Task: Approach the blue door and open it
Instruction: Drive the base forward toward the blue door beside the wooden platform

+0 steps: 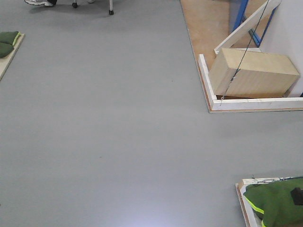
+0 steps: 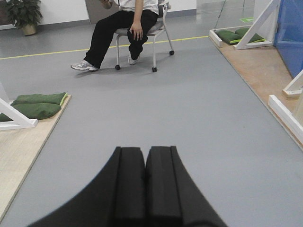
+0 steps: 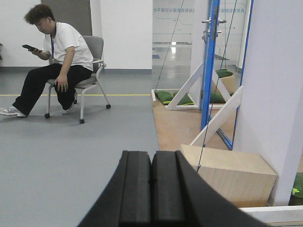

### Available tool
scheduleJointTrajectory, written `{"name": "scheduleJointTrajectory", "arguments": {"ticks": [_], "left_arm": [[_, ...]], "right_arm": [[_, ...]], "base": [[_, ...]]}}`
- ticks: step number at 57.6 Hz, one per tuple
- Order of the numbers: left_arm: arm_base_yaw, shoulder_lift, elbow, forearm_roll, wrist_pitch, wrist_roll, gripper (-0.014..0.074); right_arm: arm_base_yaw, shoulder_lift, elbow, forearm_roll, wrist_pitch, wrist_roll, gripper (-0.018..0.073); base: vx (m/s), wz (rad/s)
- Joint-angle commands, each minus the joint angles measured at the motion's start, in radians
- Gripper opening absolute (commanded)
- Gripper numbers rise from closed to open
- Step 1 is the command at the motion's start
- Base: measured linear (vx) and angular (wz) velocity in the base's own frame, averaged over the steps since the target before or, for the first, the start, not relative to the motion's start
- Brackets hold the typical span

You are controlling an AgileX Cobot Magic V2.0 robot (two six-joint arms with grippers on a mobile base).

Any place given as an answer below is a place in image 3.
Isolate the green sandbag left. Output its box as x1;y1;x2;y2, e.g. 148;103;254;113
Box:
155;90;174;105

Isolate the light wooden box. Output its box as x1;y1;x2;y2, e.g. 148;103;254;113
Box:
181;144;277;208

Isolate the seated person white shirt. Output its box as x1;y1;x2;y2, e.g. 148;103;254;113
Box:
0;4;93;117

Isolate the white wall panel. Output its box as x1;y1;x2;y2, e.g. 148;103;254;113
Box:
233;0;303;206

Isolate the blue door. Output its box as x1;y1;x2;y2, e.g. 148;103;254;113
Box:
200;0;220;129

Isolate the silver door thumb lock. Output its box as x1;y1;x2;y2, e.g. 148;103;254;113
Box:
202;30;222;40

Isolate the white triangular support brace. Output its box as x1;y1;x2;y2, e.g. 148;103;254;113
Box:
165;62;204;111

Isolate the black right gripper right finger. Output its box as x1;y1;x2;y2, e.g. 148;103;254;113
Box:
151;151;266;227

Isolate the thin dark cable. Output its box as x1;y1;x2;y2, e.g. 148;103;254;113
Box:
155;0;185;90

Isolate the green sandbag behind door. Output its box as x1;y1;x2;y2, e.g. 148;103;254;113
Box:
215;69;233;78

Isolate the silver door handle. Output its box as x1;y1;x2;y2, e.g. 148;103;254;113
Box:
201;18;227;24

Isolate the white near diagonal brace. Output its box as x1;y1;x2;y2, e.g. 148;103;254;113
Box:
190;86;243;147

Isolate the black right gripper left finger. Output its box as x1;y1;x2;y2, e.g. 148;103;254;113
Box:
79;150;151;227

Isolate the black smartphone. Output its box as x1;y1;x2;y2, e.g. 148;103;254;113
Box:
22;44;39;52

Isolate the wooden base platform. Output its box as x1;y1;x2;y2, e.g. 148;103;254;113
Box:
152;97;236;151

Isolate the green sandbag right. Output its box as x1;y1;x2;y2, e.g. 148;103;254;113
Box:
178;93;194;105

